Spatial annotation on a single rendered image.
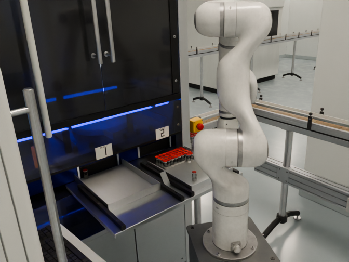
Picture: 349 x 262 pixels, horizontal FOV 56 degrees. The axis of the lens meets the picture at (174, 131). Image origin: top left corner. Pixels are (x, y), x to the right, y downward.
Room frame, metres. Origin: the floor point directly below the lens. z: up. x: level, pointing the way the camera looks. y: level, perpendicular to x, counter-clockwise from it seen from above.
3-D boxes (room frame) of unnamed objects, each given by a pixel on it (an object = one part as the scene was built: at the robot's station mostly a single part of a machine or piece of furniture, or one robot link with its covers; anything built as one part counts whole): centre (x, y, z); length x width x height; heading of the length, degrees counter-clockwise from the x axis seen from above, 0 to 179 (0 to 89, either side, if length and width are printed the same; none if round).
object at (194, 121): (1.80, -0.12, 0.99); 0.08 x 0.07 x 0.07; 38
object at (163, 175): (1.29, 0.02, 0.91); 0.14 x 0.03 x 0.06; 38
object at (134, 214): (1.39, 0.10, 0.87); 0.70 x 0.48 x 0.02; 128
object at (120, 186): (1.34, 0.28, 0.90); 0.34 x 0.26 x 0.04; 38
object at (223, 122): (1.36, -0.24, 1.14); 0.10 x 0.08 x 0.11; 128
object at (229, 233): (0.95, -0.18, 0.95); 0.19 x 0.19 x 0.18
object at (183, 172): (1.46, -0.06, 0.90); 0.34 x 0.26 x 0.04; 38
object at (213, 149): (0.95, -0.15, 1.16); 0.19 x 0.12 x 0.24; 82
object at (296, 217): (2.09, -0.78, 0.07); 0.50 x 0.08 x 0.14; 128
